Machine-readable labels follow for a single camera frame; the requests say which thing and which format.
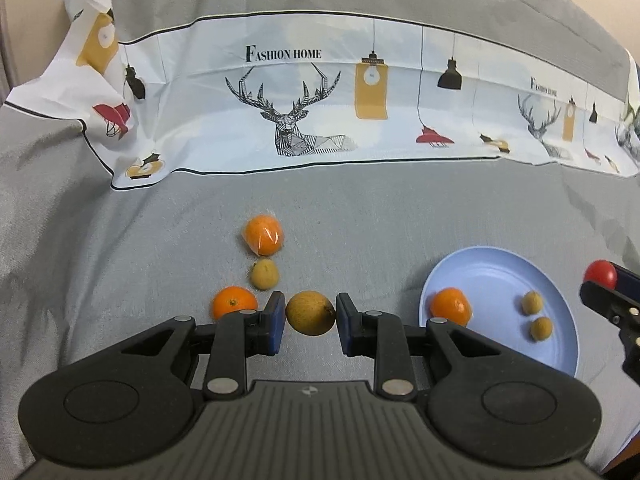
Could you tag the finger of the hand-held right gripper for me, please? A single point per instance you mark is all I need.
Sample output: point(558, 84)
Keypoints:
point(628, 284)
point(605, 302)

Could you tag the light blue plate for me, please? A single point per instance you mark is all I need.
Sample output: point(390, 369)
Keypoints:
point(495, 285)

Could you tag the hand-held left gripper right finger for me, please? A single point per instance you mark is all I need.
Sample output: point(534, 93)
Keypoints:
point(345, 329)

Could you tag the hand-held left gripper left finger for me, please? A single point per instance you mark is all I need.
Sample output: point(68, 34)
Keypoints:
point(275, 325)

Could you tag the orange in plastic wrap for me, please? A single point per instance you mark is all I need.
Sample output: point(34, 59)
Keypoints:
point(262, 234)

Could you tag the orange mandarin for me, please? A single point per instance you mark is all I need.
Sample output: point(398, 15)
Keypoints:
point(232, 302)
point(450, 305)

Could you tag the grey cloth with deer print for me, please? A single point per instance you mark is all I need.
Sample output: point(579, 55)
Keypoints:
point(400, 210)

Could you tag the red tomato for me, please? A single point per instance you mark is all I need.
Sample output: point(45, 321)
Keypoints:
point(600, 274)

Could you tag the small yellow-brown longan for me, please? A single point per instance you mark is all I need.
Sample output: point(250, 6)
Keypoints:
point(541, 329)
point(532, 304)
point(265, 275)

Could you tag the large brown round fruit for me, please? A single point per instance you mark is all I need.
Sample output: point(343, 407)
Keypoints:
point(310, 312)

